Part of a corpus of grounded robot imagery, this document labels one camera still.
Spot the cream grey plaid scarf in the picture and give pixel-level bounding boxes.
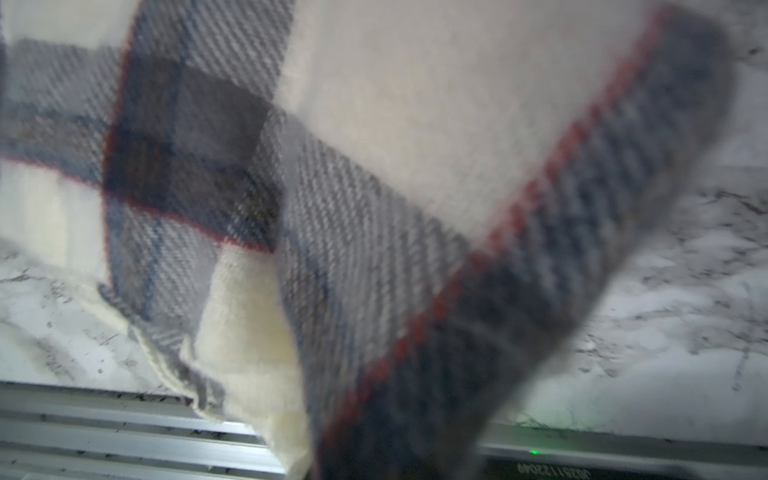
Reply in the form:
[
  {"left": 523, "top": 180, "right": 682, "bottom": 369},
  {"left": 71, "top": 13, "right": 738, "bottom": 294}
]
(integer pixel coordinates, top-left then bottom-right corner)
[{"left": 1, "top": 1, "right": 734, "bottom": 479}]

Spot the aluminium front rail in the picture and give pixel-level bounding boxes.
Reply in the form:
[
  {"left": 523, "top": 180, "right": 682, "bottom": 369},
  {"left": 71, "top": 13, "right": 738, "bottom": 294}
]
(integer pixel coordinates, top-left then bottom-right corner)
[{"left": 1, "top": 382, "right": 767, "bottom": 479}]

